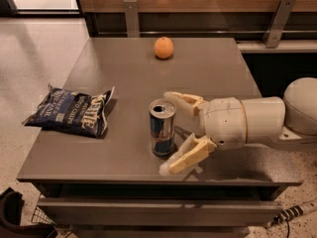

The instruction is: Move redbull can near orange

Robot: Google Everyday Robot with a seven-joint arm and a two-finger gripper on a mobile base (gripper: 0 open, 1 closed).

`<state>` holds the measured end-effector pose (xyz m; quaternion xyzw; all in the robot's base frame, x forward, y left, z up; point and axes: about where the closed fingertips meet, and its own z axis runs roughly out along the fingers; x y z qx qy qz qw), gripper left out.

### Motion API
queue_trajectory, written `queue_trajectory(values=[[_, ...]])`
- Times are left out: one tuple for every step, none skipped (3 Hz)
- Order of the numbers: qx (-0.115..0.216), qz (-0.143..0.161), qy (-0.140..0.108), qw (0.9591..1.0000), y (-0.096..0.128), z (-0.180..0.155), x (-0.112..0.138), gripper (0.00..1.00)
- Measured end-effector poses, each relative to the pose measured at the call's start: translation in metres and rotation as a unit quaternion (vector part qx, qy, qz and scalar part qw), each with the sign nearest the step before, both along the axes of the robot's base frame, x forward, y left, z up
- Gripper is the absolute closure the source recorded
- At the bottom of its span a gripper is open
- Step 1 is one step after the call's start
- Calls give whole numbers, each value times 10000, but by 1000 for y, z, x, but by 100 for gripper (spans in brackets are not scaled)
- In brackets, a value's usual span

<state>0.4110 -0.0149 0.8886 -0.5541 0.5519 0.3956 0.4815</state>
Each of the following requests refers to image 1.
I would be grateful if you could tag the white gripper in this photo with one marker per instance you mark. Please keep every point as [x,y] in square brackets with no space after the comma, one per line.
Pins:
[224,120]

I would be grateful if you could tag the red bull can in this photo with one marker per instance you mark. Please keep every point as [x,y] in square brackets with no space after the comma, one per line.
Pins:
[162,114]

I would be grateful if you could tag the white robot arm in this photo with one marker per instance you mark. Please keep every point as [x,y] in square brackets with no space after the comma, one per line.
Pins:
[286,123]

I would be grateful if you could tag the orange fruit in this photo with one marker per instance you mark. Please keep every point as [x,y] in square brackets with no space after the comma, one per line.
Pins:
[163,48]

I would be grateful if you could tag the blue kettle chips bag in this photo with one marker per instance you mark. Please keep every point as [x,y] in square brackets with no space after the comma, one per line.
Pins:
[72,112]

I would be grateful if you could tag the grey drawer front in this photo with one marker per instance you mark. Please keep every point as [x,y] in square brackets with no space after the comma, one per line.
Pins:
[159,212]

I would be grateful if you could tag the dark brown chair base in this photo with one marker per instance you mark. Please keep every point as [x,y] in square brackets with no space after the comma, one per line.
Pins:
[11,205]

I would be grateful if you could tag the right metal bracket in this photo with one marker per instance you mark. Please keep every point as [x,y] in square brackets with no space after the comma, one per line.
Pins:
[274,32]

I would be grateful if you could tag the metal bracket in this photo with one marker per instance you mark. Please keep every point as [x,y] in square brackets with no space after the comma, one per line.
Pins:
[132,18]
[274,32]

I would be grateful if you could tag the left metal bracket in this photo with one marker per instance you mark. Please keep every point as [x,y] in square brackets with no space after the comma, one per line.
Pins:
[132,18]

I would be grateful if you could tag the wire basket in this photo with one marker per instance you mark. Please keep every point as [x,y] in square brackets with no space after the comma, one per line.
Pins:
[39,216]

